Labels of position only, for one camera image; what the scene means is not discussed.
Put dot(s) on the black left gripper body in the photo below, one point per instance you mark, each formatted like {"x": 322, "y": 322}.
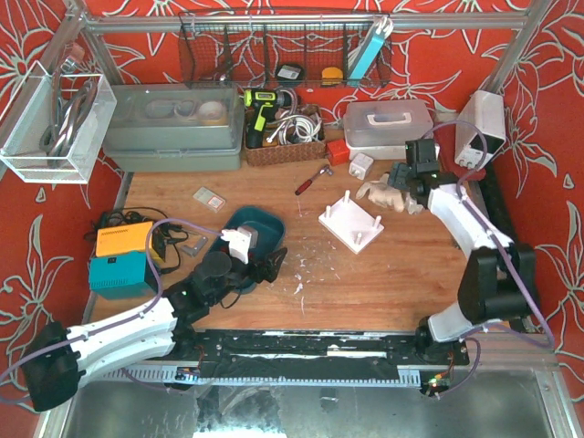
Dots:
{"x": 263, "y": 269}

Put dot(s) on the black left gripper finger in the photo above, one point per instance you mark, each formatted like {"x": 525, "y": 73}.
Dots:
{"x": 273, "y": 262}
{"x": 248, "y": 281}

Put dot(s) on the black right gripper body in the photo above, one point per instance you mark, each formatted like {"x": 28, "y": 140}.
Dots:
{"x": 401, "y": 175}

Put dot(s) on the beige work glove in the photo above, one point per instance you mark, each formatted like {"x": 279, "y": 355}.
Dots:
{"x": 381, "y": 194}

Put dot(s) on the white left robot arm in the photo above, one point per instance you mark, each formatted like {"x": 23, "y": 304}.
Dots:
{"x": 61, "y": 360}

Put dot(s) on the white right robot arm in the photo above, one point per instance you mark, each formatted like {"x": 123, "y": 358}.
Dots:
{"x": 498, "y": 282}

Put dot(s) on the teal plastic tray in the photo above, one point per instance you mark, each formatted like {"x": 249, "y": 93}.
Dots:
{"x": 264, "y": 231}

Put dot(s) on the white cube power socket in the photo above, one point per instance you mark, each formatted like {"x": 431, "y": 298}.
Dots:
{"x": 360, "y": 166}

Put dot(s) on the white plastic storage box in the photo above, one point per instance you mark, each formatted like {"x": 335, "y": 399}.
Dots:
{"x": 380, "y": 129}

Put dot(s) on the small clear packet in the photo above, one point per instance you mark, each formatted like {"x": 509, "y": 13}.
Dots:
{"x": 209, "y": 199}

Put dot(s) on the orange cube adapter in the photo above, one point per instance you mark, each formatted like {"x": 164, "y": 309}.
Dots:
{"x": 337, "y": 152}

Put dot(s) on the teal electronics box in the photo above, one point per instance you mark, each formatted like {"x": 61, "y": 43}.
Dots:
{"x": 122, "y": 276}

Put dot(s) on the yellow electronics box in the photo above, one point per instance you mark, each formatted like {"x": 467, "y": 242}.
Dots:
{"x": 123, "y": 239}

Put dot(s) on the white bench power supply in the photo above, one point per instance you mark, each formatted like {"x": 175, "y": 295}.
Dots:
{"x": 485, "y": 111}

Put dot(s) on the woven wicker basket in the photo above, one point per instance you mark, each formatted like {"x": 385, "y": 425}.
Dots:
{"x": 303, "y": 139}

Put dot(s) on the yellow tape measure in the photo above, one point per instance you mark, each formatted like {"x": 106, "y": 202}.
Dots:
{"x": 331, "y": 77}

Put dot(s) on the blue white box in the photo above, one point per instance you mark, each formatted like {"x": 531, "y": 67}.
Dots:
{"x": 361, "y": 58}

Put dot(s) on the grey plastic storage bin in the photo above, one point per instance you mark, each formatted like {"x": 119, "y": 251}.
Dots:
{"x": 171, "y": 128}

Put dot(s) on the clear acrylic box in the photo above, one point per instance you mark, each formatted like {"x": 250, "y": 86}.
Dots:
{"x": 58, "y": 132}

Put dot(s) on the metal corner bracket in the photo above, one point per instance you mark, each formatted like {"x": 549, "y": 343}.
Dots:
{"x": 194, "y": 245}

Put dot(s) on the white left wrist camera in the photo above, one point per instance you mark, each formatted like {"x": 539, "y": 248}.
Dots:
{"x": 240, "y": 241}

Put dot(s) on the white peg base plate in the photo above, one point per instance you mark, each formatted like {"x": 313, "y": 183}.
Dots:
{"x": 351, "y": 224}

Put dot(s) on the green yellow cordless drill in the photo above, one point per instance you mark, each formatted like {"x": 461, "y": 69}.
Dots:
{"x": 264, "y": 103}

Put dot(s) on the black wire wall basket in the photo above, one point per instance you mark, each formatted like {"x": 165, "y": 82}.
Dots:
{"x": 244, "y": 48}

